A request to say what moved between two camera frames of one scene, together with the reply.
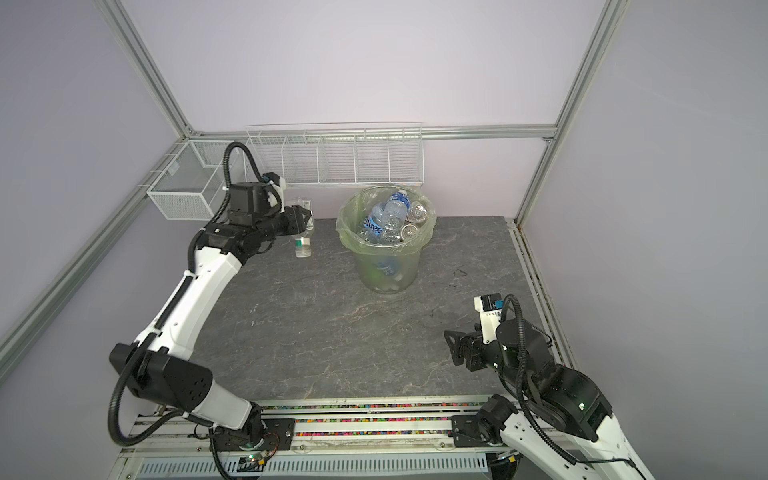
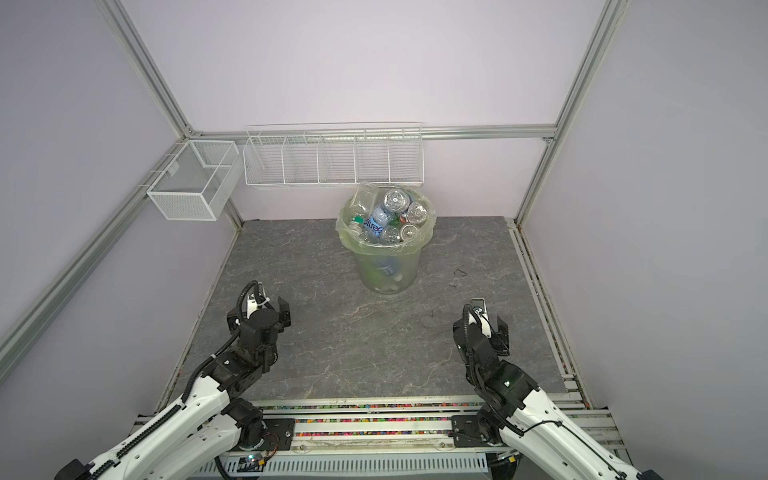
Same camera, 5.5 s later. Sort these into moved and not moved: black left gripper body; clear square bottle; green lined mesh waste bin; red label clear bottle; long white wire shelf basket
Moved: clear square bottle; black left gripper body
Not moved: long white wire shelf basket; green lined mesh waste bin; red label clear bottle
